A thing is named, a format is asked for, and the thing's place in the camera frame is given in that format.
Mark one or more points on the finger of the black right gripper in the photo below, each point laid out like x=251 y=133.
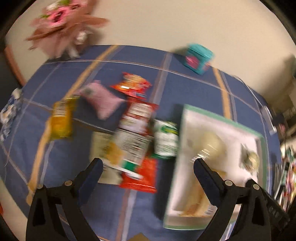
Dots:
x=277 y=216

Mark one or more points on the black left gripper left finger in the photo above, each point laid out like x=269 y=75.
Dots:
x=44 y=221

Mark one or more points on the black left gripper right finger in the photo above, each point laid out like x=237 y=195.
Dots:
x=253 y=219

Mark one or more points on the clear sandwich cake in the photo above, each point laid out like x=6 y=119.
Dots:
x=249 y=160

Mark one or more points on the clear bag rice crackers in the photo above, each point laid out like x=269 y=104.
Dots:
x=212 y=150

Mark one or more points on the cream triangular snack bag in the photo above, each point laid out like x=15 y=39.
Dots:
x=98 y=148

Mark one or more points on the yellow cake packet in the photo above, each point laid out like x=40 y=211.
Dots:
x=61 y=123

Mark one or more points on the red gold snack bar packet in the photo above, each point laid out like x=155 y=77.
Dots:
x=147 y=181

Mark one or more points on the white green cracker packet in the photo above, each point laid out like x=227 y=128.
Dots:
x=126 y=152

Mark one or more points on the green milk carton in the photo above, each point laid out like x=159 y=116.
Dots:
x=166 y=139

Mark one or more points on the red milk biscuit packet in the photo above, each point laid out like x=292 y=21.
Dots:
x=137 y=116

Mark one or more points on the white box green rim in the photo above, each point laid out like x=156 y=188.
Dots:
x=236 y=152

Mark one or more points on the blue white tissue pack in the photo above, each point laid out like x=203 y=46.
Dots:
x=10 y=111

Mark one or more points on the pink snack packet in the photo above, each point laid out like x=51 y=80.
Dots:
x=102 y=100

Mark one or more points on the red chips bag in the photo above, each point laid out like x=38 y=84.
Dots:
x=133 y=86

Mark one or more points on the teal pink toy box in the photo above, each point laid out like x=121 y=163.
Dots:
x=198 y=58

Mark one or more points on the pink flower bouquet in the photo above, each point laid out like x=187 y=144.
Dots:
x=64 y=26

